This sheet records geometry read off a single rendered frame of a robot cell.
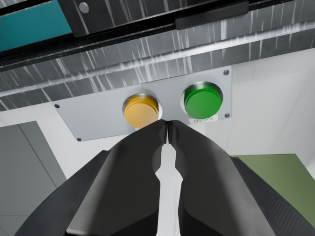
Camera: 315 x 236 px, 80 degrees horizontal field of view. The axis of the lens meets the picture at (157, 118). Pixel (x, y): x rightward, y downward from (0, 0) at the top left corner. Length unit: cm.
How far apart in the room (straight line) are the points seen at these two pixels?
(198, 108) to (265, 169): 27
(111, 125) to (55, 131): 21
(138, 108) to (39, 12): 13
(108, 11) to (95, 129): 14
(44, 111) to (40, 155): 167
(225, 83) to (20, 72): 22
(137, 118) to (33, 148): 184
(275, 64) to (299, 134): 17
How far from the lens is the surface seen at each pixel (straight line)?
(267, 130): 43
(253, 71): 34
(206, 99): 21
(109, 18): 18
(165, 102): 22
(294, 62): 36
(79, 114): 25
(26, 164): 227
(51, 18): 23
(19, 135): 198
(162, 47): 19
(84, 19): 19
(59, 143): 47
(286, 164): 47
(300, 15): 22
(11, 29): 25
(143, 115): 22
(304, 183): 46
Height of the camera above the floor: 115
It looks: 53 degrees down
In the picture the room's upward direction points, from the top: 177 degrees counter-clockwise
